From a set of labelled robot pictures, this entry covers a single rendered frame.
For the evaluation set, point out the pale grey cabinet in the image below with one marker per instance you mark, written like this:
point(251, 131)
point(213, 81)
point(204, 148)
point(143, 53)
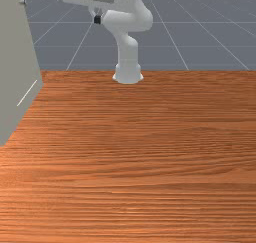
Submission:
point(15, 63)

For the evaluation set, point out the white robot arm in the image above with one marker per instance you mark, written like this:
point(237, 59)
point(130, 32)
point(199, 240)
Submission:
point(128, 53)

